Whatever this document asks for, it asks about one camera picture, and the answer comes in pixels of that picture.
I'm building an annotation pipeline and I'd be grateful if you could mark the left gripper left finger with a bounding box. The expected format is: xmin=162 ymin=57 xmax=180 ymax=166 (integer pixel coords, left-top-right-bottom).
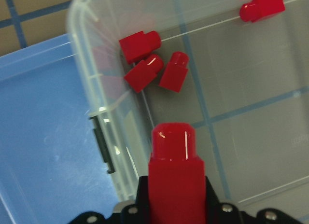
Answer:
xmin=135 ymin=176 xmax=151 ymax=224

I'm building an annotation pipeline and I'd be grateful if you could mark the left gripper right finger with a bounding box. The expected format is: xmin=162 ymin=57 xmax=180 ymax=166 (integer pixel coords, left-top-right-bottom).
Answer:
xmin=205 ymin=176 xmax=221 ymax=224

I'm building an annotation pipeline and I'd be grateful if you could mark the clear plastic storage box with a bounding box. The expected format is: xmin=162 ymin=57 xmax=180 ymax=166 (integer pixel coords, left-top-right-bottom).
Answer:
xmin=67 ymin=0 xmax=309 ymax=224

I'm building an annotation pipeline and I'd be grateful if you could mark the blue plastic tray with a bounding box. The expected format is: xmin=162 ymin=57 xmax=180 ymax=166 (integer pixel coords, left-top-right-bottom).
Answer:
xmin=0 ymin=35 xmax=118 ymax=224

